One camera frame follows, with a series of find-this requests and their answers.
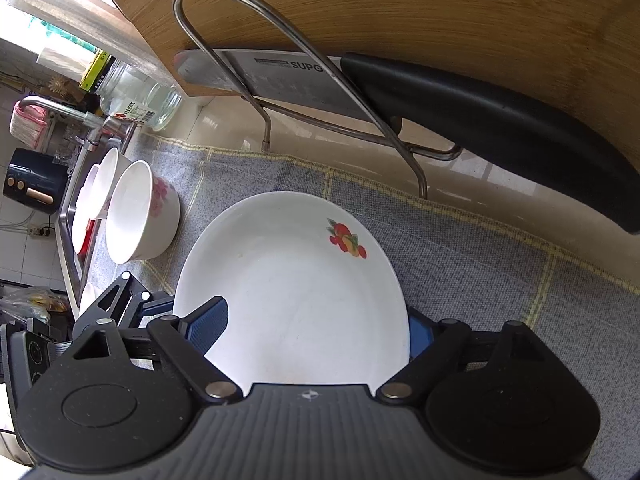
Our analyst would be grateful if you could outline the white plate fruit print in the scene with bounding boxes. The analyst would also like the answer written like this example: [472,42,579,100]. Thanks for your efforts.
[172,191,412,397]

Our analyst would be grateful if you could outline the bamboo cutting board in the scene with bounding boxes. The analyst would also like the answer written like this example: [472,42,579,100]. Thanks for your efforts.
[85,0,640,171]

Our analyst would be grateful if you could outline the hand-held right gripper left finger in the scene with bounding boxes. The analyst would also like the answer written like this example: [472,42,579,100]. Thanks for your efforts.
[74,296,244,403]

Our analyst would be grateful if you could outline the grey teal checked dish cloth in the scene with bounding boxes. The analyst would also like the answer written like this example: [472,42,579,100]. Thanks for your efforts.
[92,132,640,476]

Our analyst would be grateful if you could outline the short plastic wrap roll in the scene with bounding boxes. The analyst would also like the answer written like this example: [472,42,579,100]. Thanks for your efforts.
[37,46,87,82]

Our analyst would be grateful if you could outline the pink dish rag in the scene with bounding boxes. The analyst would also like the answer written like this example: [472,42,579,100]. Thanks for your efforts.
[10,100,51,148]

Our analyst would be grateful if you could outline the clear glass jar yellow lid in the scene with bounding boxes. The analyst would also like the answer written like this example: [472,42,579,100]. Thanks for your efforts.
[80,49,183,131]

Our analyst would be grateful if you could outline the steel wire rack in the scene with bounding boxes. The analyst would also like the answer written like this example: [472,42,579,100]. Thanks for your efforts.
[173,0,463,200]

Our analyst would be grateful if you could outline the tall plastic wrap roll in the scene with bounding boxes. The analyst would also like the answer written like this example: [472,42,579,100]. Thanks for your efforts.
[10,0,173,86]

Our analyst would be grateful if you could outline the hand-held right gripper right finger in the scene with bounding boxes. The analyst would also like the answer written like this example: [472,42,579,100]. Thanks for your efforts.
[375,305,558,403]

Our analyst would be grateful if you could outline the dark blue kitchen appliance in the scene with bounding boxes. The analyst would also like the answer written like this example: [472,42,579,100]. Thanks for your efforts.
[2,147,68,216]

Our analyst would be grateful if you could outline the plastic bag of food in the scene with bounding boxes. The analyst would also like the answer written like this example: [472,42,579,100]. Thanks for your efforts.
[0,287,71,326]

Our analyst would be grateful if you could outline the steel faucet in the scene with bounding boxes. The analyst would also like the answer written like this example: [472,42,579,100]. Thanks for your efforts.
[20,95,138,153]

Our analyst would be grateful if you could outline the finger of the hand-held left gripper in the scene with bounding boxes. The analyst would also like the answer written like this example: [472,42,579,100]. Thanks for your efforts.
[74,270,135,335]
[129,290,176,328]

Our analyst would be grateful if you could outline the steel cleaver black handle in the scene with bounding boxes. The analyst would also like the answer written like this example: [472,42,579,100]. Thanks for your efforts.
[174,47,640,235]

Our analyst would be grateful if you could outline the steel sink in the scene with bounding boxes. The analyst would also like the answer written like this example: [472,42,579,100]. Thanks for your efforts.
[57,125,136,311]

